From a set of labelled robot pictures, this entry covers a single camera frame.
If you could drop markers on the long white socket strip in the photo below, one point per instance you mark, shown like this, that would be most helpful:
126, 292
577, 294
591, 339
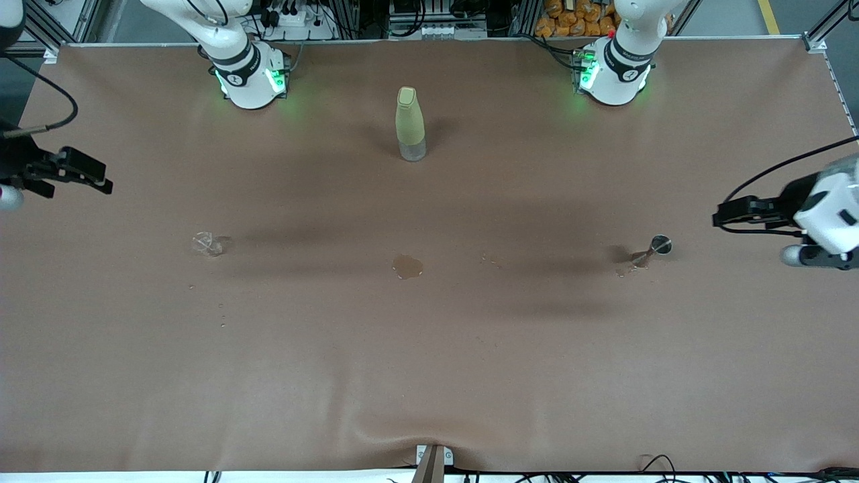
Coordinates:
436, 31

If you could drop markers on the metal table corner bracket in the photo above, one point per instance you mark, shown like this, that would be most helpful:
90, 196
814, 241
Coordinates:
51, 55
814, 45

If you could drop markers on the brown table cloth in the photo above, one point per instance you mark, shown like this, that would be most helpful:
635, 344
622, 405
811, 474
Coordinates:
429, 369

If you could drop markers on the white table edge bracket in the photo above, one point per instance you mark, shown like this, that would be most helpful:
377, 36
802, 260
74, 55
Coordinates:
448, 457

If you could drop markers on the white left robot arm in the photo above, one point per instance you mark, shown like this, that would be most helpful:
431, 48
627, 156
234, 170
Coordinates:
614, 67

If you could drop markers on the yellow-green bottle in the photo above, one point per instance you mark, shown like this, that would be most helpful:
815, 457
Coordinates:
409, 121

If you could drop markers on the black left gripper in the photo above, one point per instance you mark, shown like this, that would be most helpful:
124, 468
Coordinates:
786, 199

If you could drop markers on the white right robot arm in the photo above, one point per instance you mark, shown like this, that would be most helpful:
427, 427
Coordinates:
241, 74

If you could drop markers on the steel double jigger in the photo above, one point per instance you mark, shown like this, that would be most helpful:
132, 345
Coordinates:
661, 245

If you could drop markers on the brown liquid puddle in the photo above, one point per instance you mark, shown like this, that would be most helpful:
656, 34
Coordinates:
407, 267

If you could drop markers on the brown vertical post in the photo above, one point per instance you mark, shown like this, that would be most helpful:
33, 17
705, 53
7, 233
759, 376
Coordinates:
429, 469

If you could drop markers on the aluminium frame strut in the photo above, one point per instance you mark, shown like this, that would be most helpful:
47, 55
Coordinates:
829, 23
41, 28

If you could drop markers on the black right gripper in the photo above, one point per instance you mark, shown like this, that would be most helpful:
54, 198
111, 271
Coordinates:
19, 163

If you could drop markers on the white power strip with plugs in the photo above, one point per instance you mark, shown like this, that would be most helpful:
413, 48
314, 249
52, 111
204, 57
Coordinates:
295, 20

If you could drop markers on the orange snack packets pile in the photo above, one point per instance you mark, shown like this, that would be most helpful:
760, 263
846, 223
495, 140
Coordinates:
564, 20

